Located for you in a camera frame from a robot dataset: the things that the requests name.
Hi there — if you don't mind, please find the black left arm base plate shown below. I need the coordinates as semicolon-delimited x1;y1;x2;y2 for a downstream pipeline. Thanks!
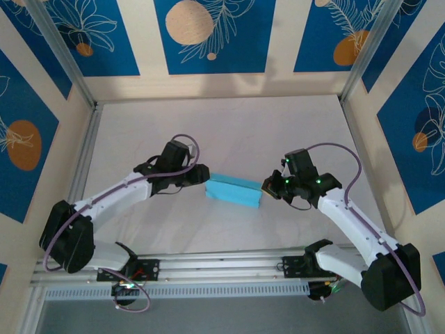
96;259;161;283

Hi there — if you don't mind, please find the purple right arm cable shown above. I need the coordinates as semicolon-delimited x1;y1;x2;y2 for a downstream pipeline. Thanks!
305;143;427;317

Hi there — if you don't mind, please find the aluminium side rail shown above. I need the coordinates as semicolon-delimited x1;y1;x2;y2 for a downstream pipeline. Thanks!
67;102;104;209

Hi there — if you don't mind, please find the aluminium frame leg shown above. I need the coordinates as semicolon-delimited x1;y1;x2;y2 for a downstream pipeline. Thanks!
19;285;48;334
396;302;424;334

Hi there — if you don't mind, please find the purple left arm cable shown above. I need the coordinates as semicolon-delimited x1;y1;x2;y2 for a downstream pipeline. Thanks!
42;134;201;313

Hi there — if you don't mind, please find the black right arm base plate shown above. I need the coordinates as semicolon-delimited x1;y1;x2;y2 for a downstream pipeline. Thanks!
282;255;345;279

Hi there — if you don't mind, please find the white and blue paper box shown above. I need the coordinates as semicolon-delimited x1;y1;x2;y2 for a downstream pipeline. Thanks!
204;173;262;209

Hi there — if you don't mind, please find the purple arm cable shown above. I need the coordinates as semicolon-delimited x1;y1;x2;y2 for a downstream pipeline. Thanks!
305;143;427;317
42;134;201;313

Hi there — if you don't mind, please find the aluminium frame post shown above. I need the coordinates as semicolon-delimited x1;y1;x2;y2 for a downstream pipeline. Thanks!
24;0;98;109
339;0;407;105

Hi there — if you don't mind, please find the black arm base unit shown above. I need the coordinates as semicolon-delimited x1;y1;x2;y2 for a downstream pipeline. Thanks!
307;280;345;303
110;280;142;308

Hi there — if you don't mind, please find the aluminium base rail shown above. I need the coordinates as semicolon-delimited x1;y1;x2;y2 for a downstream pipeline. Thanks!
29;242;414;288

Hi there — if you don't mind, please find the grey slotted cable duct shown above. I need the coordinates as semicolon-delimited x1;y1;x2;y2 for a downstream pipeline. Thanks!
43;282;310;301

